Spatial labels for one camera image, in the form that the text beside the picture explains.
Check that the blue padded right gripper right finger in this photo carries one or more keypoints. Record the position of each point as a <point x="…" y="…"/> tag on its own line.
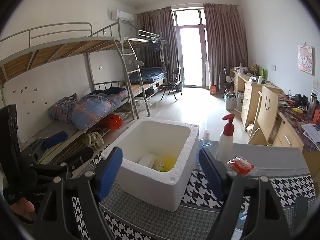
<point x="265" y="216"/>

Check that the white waste bin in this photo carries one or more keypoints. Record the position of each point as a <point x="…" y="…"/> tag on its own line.
<point x="230" y="101"/>

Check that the black folding chair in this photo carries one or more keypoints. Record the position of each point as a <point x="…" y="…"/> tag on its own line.
<point x="174" y="84"/>

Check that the left brown curtain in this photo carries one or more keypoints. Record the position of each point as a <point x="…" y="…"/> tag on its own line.
<point x="157" y="26"/>

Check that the red snack packet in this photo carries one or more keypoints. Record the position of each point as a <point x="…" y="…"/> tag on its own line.
<point x="241" y="165"/>

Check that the person's hand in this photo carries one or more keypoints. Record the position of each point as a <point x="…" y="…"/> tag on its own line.
<point x="22" y="209"/>

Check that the wooden desk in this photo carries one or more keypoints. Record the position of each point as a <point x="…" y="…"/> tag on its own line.
<point x="288" y="123"/>

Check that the wooden chair smiley face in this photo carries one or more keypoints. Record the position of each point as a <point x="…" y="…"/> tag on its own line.
<point x="264" y="128"/>

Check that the houndstooth table cloth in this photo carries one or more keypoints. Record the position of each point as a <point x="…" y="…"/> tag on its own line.
<point x="131" y="218"/>

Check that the white foam sheet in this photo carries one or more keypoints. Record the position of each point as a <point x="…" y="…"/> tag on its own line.
<point x="147" y="160"/>

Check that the pink wall picture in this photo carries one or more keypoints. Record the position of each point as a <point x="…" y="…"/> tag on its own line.
<point x="305" y="58"/>

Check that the wall air conditioner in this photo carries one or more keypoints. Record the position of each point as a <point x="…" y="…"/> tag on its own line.
<point x="121" y="15"/>

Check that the red plastic bag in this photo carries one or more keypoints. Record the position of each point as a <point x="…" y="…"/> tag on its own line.
<point x="112" y="122"/>

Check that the white styrofoam box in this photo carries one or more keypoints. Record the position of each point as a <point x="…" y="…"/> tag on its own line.
<point x="162" y="138"/>

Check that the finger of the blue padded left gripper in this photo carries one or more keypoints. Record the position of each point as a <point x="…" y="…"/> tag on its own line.
<point x="54" y="140"/>

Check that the right brown curtain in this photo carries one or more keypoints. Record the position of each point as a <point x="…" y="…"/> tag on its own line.
<point x="226" y="36"/>

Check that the green plastic bag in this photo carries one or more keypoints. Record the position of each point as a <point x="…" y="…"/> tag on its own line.
<point x="159" y="166"/>

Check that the papers on desk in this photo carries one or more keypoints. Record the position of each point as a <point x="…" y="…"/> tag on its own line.
<point x="311" y="131"/>

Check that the brown curtain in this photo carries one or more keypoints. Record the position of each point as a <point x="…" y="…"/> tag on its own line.
<point x="226" y="36"/>
<point x="157" y="26"/>

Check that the white pump bottle red top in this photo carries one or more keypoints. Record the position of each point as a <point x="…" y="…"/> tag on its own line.
<point x="226" y="140"/>

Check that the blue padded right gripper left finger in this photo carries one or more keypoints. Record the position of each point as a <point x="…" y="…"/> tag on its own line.
<point x="56" y="218"/>

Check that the blue liquid sanitizer bottle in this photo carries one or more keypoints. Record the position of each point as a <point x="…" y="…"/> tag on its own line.
<point x="204" y="143"/>

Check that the yellow foam fruit net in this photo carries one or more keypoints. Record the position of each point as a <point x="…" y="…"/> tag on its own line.
<point x="169" y="162"/>

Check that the blue orange quilt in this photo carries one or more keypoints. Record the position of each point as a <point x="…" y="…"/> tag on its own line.
<point x="87" y="111"/>

